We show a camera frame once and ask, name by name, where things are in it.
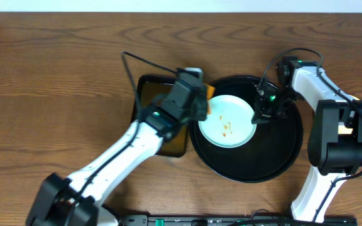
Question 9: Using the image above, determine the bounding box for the orange green scrub sponge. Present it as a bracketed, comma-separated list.
[206, 84, 215, 115]

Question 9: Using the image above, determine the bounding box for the light blue plate top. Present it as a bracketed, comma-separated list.
[198, 95, 256, 148]

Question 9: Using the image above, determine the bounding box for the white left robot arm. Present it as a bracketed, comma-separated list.
[25, 85, 214, 225]

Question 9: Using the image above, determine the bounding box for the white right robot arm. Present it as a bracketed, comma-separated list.
[252, 55, 362, 223]

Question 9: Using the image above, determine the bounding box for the black rectangular water tray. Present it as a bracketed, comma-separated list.
[137, 74, 188, 158]

